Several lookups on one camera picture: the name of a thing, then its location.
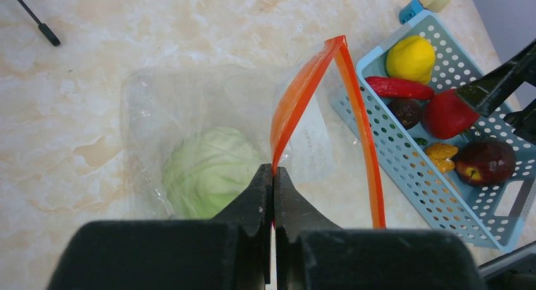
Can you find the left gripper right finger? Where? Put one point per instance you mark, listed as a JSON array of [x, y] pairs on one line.
[[302, 250]]

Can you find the red toy chili pepper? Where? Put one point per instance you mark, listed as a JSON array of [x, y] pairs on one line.
[[399, 88]]

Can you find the microphone on black tripod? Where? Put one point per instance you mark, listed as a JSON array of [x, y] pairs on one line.
[[43, 27]]

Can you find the dark red toy apple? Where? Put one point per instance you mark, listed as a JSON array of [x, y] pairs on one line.
[[485, 162]]

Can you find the clear orange-zip bag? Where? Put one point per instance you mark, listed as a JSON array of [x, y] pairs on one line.
[[308, 118]]

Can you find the red toy tomato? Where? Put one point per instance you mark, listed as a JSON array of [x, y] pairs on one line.
[[446, 115]]

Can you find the blue toy block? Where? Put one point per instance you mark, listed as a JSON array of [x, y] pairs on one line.
[[413, 8]]

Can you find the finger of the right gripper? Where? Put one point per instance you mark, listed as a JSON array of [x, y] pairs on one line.
[[524, 124]]

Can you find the yellow toy lemon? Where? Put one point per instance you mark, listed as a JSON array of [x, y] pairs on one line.
[[412, 58]]

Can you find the green toy cabbage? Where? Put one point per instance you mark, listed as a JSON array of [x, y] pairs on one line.
[[208, 171]]

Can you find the green toy cucumber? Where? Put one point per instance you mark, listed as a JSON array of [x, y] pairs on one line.
[[421, 141]]

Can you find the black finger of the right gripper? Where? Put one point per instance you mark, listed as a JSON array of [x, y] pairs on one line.
[[487, 93]]

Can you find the light blue plastic basket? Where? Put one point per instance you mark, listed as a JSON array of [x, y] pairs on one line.
[[424, 167]]

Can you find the dark brown toy mushroom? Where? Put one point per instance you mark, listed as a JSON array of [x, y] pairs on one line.
[[408, 112]]

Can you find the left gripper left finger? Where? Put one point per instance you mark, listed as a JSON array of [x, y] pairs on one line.
[[246, 255]]

